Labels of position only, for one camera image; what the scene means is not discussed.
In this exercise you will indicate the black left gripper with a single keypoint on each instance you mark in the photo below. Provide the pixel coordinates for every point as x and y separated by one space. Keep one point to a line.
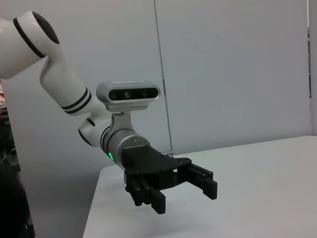
146 163

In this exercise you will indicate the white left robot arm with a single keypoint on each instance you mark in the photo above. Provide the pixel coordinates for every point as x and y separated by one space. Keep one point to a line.
62 81

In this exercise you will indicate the dark background furniture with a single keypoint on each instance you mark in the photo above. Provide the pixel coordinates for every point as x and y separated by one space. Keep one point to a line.
12 198

